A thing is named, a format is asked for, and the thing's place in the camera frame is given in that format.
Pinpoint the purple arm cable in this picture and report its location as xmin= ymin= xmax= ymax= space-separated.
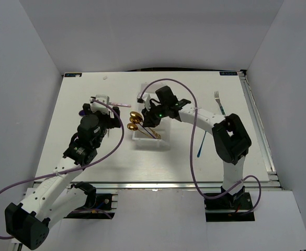
xmin=137 ymin=77 xmax=262 ymax=216
xmin=0 ymin=100 xmax=125 ymax=239

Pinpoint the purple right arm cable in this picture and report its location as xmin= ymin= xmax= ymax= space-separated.
xmin=137 ymin=77 xmax=262 ymax=216

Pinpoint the blue label sticker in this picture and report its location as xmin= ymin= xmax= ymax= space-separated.
xmin=219 ymin=71 xmax=238 ymax=76
xmin=64 ymin=73 xmax=82 ymax=77

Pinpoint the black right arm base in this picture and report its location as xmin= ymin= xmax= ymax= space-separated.
xmin=204 ymin=192 xmax=255 ymax=223

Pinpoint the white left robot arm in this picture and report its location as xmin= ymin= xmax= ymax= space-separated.
xmin=5 ymin=102 xmax=122 ymax=250

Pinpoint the blue label sticker right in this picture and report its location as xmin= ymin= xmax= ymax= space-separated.
xmin=219 ymin=71 xmax=238 ymax=76

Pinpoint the white three-compartment plastic tray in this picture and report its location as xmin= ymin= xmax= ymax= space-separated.
xmin=132 ymin=82 xmax=171 ymax=152

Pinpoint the silver fork green handle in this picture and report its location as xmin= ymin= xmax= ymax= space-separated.
xmin=214 ymin=91 xmax=225 ymax=116

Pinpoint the purple metallic spoon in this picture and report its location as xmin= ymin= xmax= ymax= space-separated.
xmin=78 ymin=110 xmax=86 ymax=117

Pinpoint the blue label sticker left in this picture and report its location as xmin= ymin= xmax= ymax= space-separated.
xmin=64 ymin=73 xmax=82 ymax=77

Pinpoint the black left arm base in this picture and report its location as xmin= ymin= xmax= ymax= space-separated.
xmin=65 ymin=193 xmax=118 ymax=220

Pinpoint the gold spoon ornate handle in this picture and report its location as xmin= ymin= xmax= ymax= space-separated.
xmin=127 ymin=123 xmax=161 ymax=139

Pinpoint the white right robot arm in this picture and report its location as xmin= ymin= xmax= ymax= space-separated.
xmin=137 ymin=86 xmax=252 ymax=209

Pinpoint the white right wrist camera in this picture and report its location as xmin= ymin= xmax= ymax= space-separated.
xmin=137 ymin=92 xmax=151 ymax=111

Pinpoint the gold spoon plain handle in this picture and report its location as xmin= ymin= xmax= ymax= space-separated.
xmin=129 ymin=111 xmax=143 ymax=127

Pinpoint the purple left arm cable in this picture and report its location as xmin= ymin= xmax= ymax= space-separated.
xmin=0 ymin=100 xmax=125 ymax=239

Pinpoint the silver spoon pink handle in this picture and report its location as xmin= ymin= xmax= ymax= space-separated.
xmin=109 ymin=102 xmax=132 ymax=108

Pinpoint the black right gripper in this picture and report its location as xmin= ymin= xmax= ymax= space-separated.
xmin=141 ymin=101 xmax=168 ymax=128

